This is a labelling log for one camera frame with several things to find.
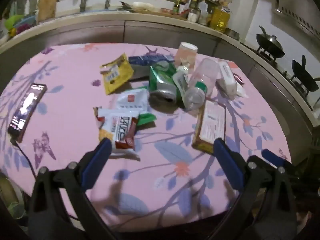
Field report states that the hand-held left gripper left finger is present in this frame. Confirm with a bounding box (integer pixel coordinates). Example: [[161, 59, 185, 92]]
[[27, 137, 118, 240]]

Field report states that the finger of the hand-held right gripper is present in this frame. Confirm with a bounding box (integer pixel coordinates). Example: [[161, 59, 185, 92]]
[[262, 149, 300, 180]]

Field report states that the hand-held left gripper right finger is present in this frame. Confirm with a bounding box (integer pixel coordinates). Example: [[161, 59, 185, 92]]
[[210, 137, 298, 240]]

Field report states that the red and white snack wrapper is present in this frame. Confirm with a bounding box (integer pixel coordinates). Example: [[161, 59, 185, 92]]
[[93, 107, 140, 159]]

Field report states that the clear plastic bottle green label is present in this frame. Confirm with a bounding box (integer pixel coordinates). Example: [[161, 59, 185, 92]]
[[184, 57, 220, 112]]

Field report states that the yellow snack packet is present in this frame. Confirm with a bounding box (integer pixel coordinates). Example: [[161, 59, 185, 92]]
[[100, 53, 135, 95]]

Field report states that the pink paper cup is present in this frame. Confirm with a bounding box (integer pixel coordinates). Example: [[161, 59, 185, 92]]
[[175, 42, 198, 68]]

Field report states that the brown cardboard box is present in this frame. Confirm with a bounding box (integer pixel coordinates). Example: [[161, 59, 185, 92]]
[[192, 100, 227, 154]]

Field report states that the green wrapper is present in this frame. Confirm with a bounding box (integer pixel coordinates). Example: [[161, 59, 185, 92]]
[[136, 113, 157, 127]]

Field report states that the pink floral tablecloth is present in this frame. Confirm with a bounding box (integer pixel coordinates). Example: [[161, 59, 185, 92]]
[[0, 42, 292, 233]]

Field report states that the white packet red label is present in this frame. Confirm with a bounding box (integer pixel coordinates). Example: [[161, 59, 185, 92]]
[[116, 86, 150, 115]]

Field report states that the black frying pan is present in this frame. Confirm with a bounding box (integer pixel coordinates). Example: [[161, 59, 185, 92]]
[[292, 55, 320, 92]]

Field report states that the white tissue pack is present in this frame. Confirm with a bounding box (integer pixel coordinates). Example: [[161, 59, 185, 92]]
[[216, 61, 248, 99]]

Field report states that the gas stove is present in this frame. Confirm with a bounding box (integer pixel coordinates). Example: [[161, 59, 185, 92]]
[[244, 42, 315, 110]]

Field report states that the black smartphone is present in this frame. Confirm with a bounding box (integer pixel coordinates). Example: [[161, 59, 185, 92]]
[[7, 83, 48, 143]]

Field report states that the white spout pouch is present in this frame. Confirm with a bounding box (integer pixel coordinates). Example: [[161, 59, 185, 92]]
[[172, 65, 190, 105]]

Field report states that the crushed green can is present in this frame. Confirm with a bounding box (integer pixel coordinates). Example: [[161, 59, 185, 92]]
[[149, 61, 179, 105]]

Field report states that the wok with lid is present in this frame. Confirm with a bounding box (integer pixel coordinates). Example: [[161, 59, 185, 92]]
[[256, 34, 285, 58]]

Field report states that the blue foil packet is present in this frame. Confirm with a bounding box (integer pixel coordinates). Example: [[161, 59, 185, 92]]
[[128, 54, 175, 80]]

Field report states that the range hood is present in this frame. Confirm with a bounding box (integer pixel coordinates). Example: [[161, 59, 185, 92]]
[[274, 0, 320, 35]]

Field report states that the large yellow oil bottle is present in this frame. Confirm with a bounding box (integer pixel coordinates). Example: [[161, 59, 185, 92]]
[[210, 6, 231, 33]]

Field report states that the blue plastic basket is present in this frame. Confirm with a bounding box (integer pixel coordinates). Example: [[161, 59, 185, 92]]
[[12, 15, 38, 34]]

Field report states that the white plastic bag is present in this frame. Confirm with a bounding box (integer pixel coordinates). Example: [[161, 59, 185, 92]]
[[132, 2, 154, 12]]

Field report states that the wooden cutting board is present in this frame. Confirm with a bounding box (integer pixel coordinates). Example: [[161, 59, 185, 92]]
[[39, 0, 57, 22]]

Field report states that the white sink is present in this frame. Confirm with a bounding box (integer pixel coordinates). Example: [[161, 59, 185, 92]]
[[56, 0, 175, 13]]

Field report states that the black charging cable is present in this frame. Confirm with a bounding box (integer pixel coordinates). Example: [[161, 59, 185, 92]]
[[10, 137, 38, 180]]

